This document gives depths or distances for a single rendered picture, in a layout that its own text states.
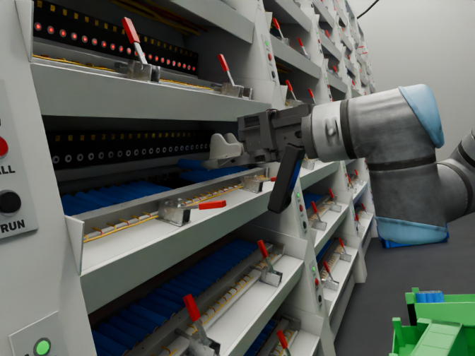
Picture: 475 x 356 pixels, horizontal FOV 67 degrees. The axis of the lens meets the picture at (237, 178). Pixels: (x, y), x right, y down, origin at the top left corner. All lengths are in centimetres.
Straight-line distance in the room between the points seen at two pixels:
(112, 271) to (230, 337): 26
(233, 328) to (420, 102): 42
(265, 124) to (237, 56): 38
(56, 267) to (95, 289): 5
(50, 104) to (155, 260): 20
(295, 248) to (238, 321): 32
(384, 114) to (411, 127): 4
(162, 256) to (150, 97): 20
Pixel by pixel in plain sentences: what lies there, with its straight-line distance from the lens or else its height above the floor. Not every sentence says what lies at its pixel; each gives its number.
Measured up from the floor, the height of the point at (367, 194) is 26.
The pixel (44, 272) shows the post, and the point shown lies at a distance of 34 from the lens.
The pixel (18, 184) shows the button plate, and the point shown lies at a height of 61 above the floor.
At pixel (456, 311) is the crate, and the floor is 13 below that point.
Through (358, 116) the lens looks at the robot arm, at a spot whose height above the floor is 62.
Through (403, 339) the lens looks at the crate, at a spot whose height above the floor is 2.
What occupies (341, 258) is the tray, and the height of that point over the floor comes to 16.
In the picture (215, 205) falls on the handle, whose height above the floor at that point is 55.
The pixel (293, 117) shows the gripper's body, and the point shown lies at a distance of 58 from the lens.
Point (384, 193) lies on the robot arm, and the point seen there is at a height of 51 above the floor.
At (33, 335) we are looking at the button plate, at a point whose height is 50.
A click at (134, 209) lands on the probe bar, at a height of 56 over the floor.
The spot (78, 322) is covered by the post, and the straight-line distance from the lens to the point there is 36.
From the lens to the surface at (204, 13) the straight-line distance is 72.
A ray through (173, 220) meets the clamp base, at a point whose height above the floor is 54.
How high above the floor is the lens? 59
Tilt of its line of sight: 2 degrees down
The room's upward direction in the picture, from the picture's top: 12 degrees counter-clockwise
